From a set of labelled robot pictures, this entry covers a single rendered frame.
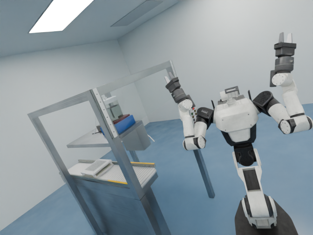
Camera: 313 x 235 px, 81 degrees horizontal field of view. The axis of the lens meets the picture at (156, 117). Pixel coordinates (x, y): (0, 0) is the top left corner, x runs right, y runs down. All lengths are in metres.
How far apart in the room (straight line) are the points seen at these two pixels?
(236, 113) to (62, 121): 4.10
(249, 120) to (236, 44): 3.37
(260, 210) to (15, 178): 4.13
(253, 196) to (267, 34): 3.52
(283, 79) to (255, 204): 0.83
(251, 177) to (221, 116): 0.51
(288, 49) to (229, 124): 0.54
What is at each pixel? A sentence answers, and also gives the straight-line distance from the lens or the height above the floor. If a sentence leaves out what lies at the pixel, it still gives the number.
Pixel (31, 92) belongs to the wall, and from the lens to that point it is 4.71.
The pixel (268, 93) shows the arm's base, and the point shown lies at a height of 1.30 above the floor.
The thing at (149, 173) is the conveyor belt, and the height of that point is 0.91.
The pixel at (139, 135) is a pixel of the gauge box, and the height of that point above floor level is 1.25.
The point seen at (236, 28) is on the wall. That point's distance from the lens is 4.59.
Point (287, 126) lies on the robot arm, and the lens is 1.21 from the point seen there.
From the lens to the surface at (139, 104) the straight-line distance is 1.43.
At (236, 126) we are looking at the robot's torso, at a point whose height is 1.16.
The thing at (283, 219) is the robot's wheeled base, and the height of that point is 0.17.
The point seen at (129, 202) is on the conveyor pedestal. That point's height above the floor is 0.69.
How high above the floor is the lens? 1.71
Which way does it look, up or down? 15 degrees down
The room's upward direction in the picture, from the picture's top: 21 degrees counter-clockwise
